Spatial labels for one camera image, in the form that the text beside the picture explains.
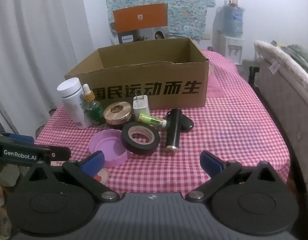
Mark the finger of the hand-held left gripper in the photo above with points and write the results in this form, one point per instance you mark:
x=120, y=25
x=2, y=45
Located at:
x=21, y=139

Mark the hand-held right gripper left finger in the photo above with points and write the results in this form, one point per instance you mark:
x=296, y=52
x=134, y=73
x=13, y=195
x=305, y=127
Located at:
x=94, y=160

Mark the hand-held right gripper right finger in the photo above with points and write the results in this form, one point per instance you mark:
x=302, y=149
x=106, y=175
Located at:
x=210, y=162

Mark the pink plastic lid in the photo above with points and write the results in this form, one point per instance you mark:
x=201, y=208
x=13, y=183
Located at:
x=106, y=147

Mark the black oval case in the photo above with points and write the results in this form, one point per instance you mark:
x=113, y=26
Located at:
x=187, y=125

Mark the black cylinder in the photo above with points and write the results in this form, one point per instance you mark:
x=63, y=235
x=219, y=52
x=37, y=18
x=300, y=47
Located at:
x=174, y=130

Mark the black tape roll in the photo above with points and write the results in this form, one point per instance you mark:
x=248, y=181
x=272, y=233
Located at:
x=140, y=145

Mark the green dropper bottle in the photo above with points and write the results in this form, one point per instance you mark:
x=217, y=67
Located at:
x=94, y=111

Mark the gold lid jar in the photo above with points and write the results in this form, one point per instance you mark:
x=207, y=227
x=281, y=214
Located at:
x=117, y=113

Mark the white plastic bottle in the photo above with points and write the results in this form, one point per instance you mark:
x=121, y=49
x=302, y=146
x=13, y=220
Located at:
x=72, y=102

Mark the green tube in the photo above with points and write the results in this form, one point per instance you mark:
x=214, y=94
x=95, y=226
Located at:
x=150, y=119

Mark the white charger plug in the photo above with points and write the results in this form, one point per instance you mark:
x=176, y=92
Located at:
x=141, y=107

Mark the brown cardboard box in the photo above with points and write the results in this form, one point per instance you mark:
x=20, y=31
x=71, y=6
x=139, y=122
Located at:
x=154, y=85

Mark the red and white small object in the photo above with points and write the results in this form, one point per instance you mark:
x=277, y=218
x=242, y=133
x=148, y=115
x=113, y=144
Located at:
x=102, y=176

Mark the pink checked tablecloth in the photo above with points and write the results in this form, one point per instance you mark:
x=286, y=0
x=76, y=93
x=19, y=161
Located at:
x=231, y=135

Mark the pink card on table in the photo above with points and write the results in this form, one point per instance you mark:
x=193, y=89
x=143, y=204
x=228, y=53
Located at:
x=215, y=86

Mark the white curtain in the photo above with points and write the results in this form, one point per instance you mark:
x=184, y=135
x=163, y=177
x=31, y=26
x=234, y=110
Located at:
x=39, y=55

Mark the black stand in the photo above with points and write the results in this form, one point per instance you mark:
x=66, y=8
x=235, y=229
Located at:
x=253, y=75

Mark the white water dispenser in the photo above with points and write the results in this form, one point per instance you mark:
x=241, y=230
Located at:
x=231, y=50

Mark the green cloth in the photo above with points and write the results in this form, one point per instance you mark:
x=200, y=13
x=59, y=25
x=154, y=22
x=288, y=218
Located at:
x=301, y=55

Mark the blue water jug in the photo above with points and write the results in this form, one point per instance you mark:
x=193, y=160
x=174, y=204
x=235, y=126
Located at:
x=233, y=21

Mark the orange and white product box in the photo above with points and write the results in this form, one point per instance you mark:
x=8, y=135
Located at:
x=140, y=17

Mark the white small bottle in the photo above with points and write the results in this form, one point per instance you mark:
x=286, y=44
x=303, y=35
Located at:
x=227, y=1

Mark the pink small bottle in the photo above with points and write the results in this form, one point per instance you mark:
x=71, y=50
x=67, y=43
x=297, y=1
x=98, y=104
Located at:
x=234, y=0

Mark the grey upholstered bed frame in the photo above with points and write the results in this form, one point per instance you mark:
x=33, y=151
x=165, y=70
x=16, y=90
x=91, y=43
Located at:
x=281, y=105

